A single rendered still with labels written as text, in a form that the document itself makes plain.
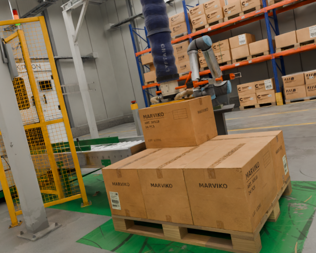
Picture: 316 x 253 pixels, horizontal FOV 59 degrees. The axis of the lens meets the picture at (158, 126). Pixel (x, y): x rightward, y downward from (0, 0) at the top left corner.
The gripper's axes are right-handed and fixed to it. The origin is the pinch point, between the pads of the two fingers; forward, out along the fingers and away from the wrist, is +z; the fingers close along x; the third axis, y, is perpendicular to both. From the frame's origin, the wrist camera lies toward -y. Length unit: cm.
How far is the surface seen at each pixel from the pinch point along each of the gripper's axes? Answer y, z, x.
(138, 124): 118, -47, -33
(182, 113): 6.0, 20.0, -23.3
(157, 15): 20, 9, 67
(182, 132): 10.0, 19.6, -40.2
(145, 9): 29, 13, 75
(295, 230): -78, 44, -108
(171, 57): 17.2, 3.0, 28.9
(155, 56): 29.0, 10.7, 32.3
